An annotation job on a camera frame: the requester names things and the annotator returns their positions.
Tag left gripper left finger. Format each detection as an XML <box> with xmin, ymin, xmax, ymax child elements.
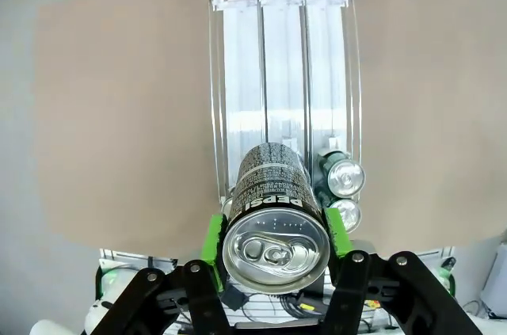
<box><xmin>85</xmin><ymin>214</ymin><xmax>233</xmax><ymax>335</ymax></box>

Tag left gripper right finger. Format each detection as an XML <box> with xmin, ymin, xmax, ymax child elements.
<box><xmin>320</xmin><ymin>207</ymin><xmax>480</xmax><ymax>335</ymax></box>

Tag green Chilsung can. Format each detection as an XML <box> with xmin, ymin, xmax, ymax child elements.
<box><xmin>315</xmin><ymin>188</ymin><xmax>362</xmax><ymax>233</ymax></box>
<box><xmin>315</xmin><ymin>150</ymin><xmax>366</xmax><ymax>198</ymax></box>

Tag black Pepsi can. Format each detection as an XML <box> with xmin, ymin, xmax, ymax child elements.
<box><xmin>221</xmin><ymin>143</ymin><xmax>332</xmax><ymax>299</ymax></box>

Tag clear white can dispenser rack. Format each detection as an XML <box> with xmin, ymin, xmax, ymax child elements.
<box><xmin>208</xmin><ymin>0</ymin><xmax>364</xmax><ymax>209</ymax></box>

